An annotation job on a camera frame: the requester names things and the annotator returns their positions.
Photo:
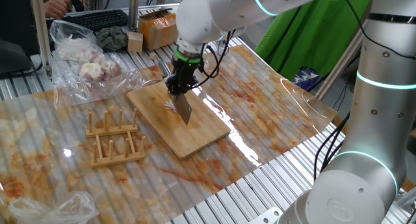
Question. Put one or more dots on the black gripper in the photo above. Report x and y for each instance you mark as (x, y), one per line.
(186, 69)

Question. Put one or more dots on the steel cleaver knife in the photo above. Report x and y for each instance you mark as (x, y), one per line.
(182, 108)

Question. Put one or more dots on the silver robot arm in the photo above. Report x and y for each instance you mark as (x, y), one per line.
(383, 104)

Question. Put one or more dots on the person's hand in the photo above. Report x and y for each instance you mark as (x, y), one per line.
(56, 7)

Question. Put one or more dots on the chopped red onion piece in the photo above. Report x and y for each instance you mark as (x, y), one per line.
(169, 106)

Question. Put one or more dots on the small wooden cube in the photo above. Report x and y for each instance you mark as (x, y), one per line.
(153, 55)

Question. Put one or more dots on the wooden cutting board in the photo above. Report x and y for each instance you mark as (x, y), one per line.
(195, 136)

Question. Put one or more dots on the taped cardboard box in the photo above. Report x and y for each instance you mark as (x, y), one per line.
(159, 29)

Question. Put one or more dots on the wooden block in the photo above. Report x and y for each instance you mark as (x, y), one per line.
(135, 42)

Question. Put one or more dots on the marble pattern plastic mat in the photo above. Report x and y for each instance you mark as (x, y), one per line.
(260, 97)

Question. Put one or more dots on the grey green cloth rag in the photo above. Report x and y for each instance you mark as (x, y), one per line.
(112, 39)

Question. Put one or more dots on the plastic bag of garlic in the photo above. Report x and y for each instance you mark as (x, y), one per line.
(91, 71)

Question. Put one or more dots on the black computer keyboard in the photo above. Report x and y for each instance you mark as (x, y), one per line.
(94, 19)

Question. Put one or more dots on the blue white patterned bag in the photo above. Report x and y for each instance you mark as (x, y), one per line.
(305, 79)

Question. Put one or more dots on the green fabric sheet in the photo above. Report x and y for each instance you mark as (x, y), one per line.
(308, 32)

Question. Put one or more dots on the perforated metal plate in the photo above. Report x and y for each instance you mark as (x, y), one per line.
(266, 216)

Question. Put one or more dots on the black monitor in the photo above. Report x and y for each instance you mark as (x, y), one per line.
(13, 56)

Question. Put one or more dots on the crumpled clear plastic bag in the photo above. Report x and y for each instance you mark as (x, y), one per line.
(48, 209)

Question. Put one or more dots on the aluminium frame post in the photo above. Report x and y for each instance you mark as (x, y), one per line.
(40, 32)
(341, 61)
(133, 9)

